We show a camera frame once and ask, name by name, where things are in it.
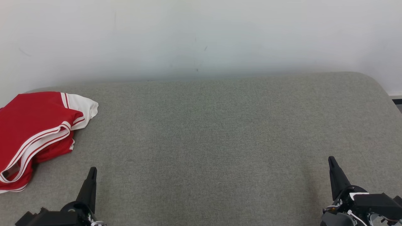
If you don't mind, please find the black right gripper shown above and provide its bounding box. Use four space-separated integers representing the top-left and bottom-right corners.
320 156 374 226

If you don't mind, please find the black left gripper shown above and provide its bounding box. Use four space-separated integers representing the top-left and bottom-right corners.
61 167 106 226

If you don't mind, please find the red white basketball jersey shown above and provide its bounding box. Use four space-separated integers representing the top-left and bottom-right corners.
0 91 99 194

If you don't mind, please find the thin white right arm cable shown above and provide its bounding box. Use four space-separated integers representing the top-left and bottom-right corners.
347 210 368 226

